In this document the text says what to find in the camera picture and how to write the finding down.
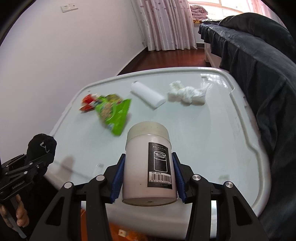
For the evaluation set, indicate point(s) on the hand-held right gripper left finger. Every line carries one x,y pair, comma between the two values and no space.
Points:
118,180

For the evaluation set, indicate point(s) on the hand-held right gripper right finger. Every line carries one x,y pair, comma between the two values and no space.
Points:
179,180

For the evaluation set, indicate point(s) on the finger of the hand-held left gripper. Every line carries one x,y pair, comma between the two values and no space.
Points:
13,163
34,165

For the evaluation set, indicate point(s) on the black sock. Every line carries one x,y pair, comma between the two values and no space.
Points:
40,144

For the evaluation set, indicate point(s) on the white jar with black label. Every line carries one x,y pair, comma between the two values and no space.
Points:
138,166

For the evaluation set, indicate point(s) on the orange bin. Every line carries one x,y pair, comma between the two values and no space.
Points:
129,233

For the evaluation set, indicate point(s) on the person's left hand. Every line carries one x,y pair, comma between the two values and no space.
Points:
22,210

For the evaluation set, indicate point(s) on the black cloth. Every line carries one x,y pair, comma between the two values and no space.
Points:
44,194

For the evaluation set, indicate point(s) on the green snack bag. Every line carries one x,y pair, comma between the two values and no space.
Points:
113,111

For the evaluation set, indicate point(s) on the red snack wrapper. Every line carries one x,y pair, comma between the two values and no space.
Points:
89,102

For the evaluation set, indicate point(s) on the knotted white plastic bag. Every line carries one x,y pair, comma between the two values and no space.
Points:
185,93

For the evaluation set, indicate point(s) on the white cylinder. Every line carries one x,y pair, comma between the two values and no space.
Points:
148,95

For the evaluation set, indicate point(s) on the pink patterned curtain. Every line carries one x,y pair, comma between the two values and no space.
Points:
166,23

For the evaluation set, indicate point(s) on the folded pink quilts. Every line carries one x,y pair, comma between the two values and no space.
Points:
198,12

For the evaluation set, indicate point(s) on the window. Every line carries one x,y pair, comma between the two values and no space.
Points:
222,4

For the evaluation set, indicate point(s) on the white bed frame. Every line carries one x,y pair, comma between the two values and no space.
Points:
212,55

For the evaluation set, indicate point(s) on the white wall socket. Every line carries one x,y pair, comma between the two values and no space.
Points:
69,8

